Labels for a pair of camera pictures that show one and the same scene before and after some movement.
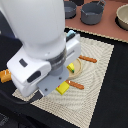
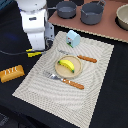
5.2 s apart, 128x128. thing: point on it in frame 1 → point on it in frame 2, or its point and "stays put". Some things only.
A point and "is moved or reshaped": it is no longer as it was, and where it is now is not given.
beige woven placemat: [85, 77] stays put
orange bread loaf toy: [5, 76] stays put
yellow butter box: [62, 87] is moved or reshaped
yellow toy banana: [71, 67] stays put
